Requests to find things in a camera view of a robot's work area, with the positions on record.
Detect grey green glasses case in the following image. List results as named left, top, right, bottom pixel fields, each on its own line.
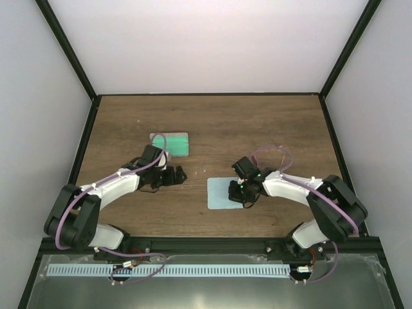
left=149, top=133, right=189, bottom=157

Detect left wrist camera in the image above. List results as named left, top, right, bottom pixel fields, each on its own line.
left=157, top=151, right=170, bottom=169

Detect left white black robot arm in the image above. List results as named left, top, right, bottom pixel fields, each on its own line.
left=44, top=145, right=187, bottom=260

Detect light blue cleaning cloth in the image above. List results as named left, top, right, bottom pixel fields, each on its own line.
left=207, top=177, right=243, bottom=210

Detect light blue slotted cable duct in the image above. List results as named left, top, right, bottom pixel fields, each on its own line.
left=46, top=264, right=290, bottom=279

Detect black mounting rail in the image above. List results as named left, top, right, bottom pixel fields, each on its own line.
left=38, top=236, right=383, bottom=262

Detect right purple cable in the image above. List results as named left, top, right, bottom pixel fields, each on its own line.
left=250, top=145, right=360, bottom=285

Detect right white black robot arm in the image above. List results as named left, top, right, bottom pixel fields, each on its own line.
left=228, top=156, right=368, bottom=259

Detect black enclosure frame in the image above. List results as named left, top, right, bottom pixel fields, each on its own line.
left=16, top=0, right=405, bottom=309

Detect pink sunglasses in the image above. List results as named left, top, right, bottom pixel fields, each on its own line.
left=250, top=145, right=294, bottom=172

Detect metal front plate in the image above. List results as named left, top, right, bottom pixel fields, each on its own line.
left=27, top=254, right=395, bottom=308

